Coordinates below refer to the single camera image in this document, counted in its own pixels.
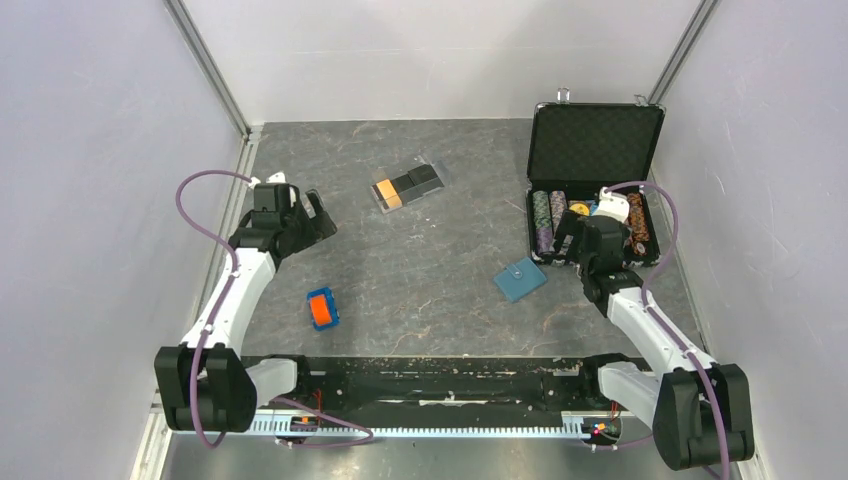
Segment left aluminium frame post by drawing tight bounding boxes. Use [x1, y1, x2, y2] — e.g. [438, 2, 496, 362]
[163, 0, 251, 139]

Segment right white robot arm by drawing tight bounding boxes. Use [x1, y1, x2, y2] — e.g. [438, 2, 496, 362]
[555, 211, 755, 470]

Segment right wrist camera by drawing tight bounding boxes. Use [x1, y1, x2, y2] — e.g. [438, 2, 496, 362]
[590, 187, 630, 223]

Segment purple cable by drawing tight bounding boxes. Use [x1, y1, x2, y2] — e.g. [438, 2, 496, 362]
[174, 170, 375, 450]
[582, 181, 731, 480]

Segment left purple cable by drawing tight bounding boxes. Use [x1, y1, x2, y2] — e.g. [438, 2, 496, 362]
[174, 170, 375, 450]

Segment black poker chip case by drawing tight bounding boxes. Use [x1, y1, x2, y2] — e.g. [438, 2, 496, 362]
[525, 87, 666, 266]

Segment right aluminium frame post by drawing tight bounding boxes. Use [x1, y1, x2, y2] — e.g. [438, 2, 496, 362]
[648, 0, 721, 104]

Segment clear acrylic card tray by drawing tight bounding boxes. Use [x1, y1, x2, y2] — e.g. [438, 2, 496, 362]
[369, 154, 451, 214]

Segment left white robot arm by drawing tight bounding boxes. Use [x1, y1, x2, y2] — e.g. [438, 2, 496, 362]
[154, 183, 337, 434]

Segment blue card holder wallet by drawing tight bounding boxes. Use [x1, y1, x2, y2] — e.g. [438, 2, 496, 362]
[493, 257, 547, 303]

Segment white slotted cable duct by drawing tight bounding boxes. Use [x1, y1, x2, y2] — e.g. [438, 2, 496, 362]
[173, 409, 637, 440]

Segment aluminium frame post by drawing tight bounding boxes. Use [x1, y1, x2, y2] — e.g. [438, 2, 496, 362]
[163, 0, 251, 139]
[648, 0, 721, 104]

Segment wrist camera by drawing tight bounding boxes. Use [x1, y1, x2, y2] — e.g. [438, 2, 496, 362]
[265, 171, 287, 185]
[590, 187, 630, 223]

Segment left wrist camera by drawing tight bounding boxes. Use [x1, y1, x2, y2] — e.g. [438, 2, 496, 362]
[265, 171, 287, 185]

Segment gold card stack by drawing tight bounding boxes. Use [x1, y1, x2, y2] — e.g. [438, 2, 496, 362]
[372, 179, 403, 212]

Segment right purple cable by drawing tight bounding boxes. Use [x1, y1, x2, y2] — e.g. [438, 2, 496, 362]
[582, 181, 731, 480]

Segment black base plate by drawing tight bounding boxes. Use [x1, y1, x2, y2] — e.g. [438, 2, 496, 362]
[270, 355, 626, 428]

